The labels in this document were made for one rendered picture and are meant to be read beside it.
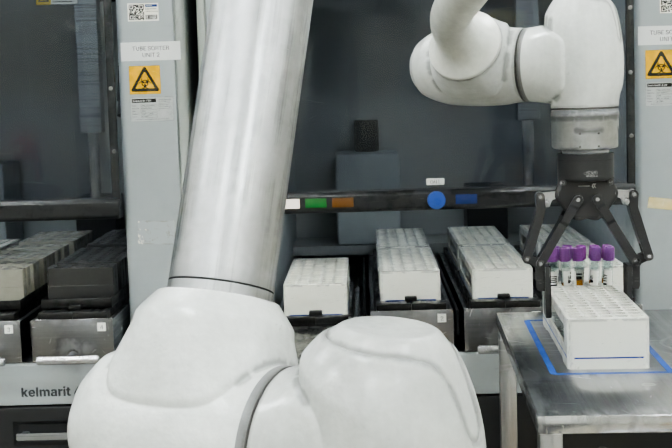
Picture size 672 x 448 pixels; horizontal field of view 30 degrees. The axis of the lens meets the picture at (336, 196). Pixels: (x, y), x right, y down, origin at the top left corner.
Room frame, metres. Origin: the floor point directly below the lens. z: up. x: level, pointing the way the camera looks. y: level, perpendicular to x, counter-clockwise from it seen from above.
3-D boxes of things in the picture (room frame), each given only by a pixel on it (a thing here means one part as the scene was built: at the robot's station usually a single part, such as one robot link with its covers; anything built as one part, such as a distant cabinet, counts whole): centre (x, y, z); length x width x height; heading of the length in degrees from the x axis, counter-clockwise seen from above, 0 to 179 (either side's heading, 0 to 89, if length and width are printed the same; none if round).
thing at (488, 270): (2.19, -0.27, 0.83); 0.30 x 0.10 x 0.06; 179
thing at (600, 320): (1.65, -0.34, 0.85); 0.30 x 0.10 x 0.06; 176
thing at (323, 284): (2.09, 0.03, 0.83); 0.30 x 0.10 x 0.06; 179
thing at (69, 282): (2.11, 0.44, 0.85); 0.12 x 0.02 x 0.06; 89
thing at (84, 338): (2.34, 0.43, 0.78); 0.73 x 0.14 x 0.09; 179
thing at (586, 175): (1.69, -0.34, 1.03); 0.08 x 0.07 x 0.09; 86
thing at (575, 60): (1.69, -0.33, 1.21); 0.13 x 0.11 x 0.16; 63
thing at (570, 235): (2.50, -0.43, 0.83); 0.30 x 0.10 x 0.06; 179
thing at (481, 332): (2.33, -0.28, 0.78); 0.73 x 0.14 x 0.09; 179
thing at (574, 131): (1.69, -0.34, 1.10); 0.09 x 0.09 x 0.06
